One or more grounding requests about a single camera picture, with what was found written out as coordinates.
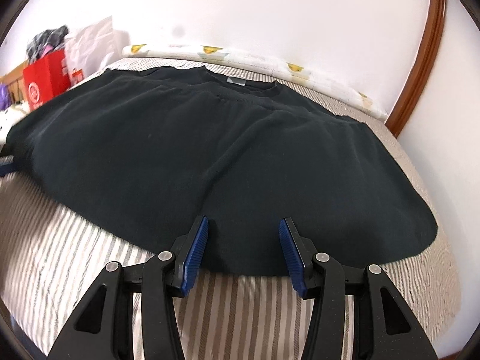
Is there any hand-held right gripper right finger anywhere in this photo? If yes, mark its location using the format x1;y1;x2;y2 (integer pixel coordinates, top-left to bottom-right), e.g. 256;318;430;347
278;217;439;360

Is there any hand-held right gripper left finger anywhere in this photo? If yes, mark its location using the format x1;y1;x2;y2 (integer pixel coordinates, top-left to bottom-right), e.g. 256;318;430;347
47;215;209;360

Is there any black t-shirt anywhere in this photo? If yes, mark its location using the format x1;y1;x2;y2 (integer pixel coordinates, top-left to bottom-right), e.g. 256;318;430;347
5;65;439;278

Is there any white floral quilt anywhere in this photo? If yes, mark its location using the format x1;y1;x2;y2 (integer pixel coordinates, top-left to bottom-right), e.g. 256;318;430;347
0;103;31;143

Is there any wooden slatted furniture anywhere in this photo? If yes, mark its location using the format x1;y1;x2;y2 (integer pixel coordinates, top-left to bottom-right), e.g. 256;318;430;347
2;62;28;104

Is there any red paper bag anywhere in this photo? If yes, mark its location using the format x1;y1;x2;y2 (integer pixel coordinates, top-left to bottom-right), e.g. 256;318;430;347
22;50;72;111

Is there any striped bed sheet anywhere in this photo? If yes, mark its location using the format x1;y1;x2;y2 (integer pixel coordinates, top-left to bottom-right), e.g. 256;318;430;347
0;56;464;360

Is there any plaid cloth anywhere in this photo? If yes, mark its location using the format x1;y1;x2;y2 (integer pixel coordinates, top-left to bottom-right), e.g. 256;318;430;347
25;25;70;62

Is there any white shopping bag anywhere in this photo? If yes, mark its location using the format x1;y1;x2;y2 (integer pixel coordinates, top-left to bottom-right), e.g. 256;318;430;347
64;16;114;85

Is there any white patterned pillow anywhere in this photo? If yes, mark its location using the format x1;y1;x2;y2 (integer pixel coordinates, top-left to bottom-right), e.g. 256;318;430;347
122;43;389;121

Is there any brown wooden trim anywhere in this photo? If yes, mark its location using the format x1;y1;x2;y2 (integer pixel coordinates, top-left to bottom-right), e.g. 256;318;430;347
385;0;447;137

